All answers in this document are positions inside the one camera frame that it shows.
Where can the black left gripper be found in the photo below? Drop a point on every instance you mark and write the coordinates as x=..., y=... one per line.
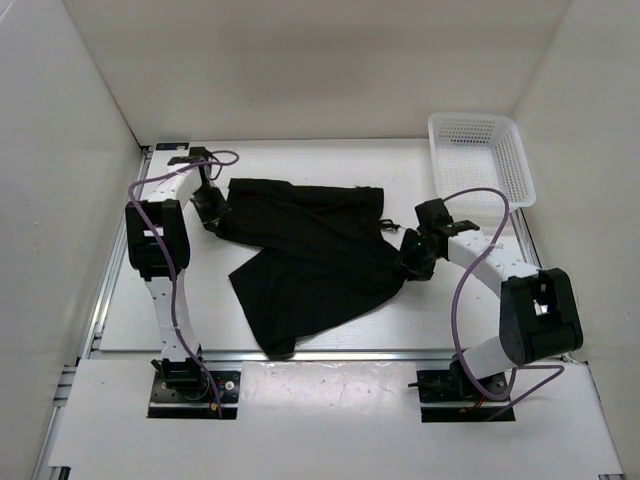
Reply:
x=221, y=211

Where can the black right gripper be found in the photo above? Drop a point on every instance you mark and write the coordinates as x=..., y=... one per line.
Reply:
x=420, y=272

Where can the black shorts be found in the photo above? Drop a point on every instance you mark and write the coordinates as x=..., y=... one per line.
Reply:
x=322, y=262

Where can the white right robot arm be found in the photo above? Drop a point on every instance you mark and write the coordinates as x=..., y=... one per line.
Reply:
x=538, y=314

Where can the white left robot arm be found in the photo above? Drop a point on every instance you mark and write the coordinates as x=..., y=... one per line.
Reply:
x=159, y=248

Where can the white plastic mesh basket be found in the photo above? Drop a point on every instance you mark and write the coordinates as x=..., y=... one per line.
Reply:
x=481, y=151

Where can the white front cover board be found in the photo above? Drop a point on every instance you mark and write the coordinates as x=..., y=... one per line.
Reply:
x=324, y=421

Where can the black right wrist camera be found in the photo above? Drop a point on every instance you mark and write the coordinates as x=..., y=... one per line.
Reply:
x=434, y=217

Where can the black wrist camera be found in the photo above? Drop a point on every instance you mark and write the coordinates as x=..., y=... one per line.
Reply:
x=195, y=155
x=434, y=217

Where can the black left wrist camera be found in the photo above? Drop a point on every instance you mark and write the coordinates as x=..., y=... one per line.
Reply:
x=195, y=155

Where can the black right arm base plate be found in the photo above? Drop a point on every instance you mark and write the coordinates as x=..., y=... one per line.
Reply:
x=444, y=400

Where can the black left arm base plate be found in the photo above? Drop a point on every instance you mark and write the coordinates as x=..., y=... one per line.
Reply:
x=185, y=392

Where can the aluminium table frame rail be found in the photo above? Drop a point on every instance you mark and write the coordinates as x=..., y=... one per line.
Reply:
x=413, y=328

